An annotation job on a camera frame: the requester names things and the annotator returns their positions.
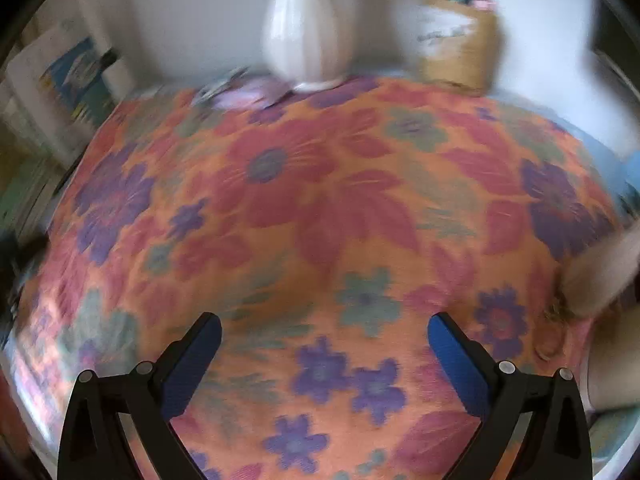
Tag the beige cylindrical appliance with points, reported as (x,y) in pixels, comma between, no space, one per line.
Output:
(617,360)

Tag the floral orange tablecloth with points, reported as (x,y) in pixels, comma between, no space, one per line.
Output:
(320,210)

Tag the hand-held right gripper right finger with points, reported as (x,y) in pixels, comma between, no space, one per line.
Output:
(457,365)

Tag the row of books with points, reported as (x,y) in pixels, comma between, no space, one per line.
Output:
(65,90)

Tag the black monitor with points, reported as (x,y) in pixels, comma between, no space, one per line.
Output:
(617,60)

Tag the small black clip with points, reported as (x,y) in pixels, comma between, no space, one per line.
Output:
(109,58)

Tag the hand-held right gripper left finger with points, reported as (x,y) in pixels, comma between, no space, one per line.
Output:
(192,360)

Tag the beige round purse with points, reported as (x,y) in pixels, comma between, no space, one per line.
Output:
(605,270)

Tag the white ribbed vase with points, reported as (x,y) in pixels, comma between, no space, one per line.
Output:
(307,30)

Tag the cardboard pen holder with pens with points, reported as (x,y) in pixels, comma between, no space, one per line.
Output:
(462,50)

